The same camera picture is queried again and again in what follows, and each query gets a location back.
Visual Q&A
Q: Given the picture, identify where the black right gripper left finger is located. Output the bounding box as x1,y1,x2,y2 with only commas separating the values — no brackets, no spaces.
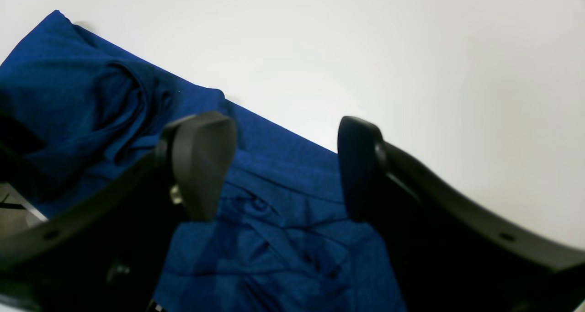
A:
1,111,237,312

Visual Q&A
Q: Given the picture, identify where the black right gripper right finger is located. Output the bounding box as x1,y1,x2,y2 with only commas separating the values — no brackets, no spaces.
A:
338,116,585,312

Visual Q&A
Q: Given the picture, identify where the blue long-sleeve shirt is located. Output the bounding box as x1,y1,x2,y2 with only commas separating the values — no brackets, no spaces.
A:
1,11,407,312

